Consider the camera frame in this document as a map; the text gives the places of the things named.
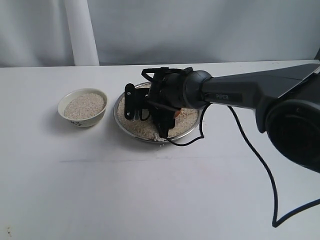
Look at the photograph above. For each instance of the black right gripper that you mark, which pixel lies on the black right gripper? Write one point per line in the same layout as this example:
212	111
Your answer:
166	94

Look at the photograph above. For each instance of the brown wooden cup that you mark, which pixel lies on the brown wooden cup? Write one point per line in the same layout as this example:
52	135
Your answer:
177	113

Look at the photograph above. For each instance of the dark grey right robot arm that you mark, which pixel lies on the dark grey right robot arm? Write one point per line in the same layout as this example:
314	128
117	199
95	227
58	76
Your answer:
285	101

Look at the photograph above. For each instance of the rice heap in tray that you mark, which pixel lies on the rice heap in tray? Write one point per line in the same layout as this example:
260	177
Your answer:
185	123

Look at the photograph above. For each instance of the white floral ceramic bowl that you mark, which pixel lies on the white floral ceramic bowl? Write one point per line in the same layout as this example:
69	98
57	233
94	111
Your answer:
84	123

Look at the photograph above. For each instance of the rice in bowl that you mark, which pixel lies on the rice in bowl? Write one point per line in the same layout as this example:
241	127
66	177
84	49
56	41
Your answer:
85	106

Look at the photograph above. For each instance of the round metal tray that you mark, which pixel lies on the round metal tray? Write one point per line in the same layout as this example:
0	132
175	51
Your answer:
161	126

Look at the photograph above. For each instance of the white backdrop curtain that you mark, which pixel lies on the white backdrop curtain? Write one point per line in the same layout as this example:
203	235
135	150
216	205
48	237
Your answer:
47	33

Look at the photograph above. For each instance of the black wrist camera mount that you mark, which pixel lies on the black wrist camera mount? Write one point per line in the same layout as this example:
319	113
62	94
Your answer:
135	102

